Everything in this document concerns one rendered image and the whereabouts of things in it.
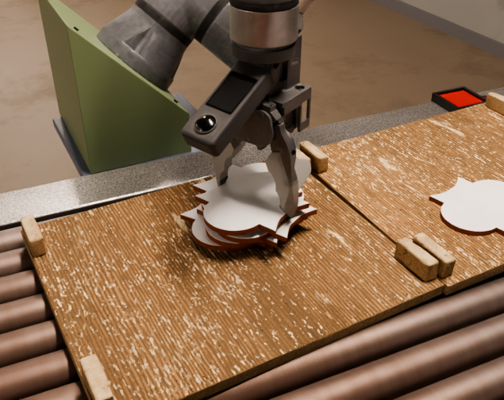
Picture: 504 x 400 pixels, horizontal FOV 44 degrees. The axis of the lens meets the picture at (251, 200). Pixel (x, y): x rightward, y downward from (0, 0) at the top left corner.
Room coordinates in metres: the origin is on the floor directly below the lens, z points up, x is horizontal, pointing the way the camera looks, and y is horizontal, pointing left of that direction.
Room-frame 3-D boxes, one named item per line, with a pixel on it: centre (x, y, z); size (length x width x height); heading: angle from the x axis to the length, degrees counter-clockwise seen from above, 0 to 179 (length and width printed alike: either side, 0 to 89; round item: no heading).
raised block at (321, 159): (0.82, -0.09, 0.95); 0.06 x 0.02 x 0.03; 28
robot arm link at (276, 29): (0.67, -0.01, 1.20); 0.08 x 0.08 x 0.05
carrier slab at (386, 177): (0.80, -0.33, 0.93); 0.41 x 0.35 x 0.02; 118
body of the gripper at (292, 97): (0.68, -0.02, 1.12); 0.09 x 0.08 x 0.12; 143
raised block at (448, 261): (0.59, -0.22, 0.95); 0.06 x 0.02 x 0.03; 28
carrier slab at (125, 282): (0.60, 0.04, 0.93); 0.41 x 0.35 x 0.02; 119
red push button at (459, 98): (1.08, -0.39, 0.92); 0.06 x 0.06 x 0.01; 24
